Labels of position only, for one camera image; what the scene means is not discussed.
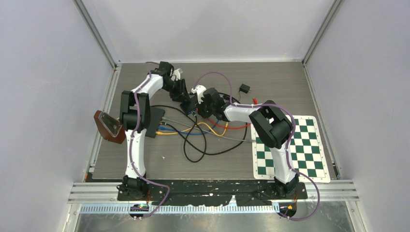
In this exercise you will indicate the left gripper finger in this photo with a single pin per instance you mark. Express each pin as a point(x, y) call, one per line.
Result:
point(192, 98)
point(183, 89)

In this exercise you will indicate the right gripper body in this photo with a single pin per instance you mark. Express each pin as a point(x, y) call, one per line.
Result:
point(206, 110)

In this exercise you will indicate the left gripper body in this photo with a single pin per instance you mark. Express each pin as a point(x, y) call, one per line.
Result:
point(175, 89)

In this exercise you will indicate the plain black network switch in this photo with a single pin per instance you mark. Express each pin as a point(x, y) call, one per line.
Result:
point(156, 116)

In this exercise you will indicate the black power adapter with cord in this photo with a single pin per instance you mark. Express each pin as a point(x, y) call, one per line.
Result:
point(243, 88)

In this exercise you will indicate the black switch with blue ports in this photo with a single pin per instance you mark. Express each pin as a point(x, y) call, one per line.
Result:
point(188, 106)

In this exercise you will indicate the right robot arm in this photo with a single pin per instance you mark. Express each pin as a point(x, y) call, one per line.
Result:
point(272, 126)

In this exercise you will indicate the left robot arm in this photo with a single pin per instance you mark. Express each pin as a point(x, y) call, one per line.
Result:
point(135, 116)

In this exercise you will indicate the brown object at left edge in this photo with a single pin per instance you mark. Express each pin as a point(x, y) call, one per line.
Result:
point(109, 128)

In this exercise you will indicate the green white chessboard mat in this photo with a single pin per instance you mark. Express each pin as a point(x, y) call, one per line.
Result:
point(307, 152)

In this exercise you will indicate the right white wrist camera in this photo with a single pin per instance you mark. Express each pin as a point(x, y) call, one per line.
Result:
point(199, 90)

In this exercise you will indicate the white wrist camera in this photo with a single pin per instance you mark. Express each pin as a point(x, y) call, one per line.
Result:
point(199, 90)
point(176, 75)

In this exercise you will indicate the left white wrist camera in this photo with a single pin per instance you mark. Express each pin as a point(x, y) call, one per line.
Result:
point(176, 75)

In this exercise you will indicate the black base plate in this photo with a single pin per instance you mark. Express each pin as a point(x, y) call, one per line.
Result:
point(183, 192)

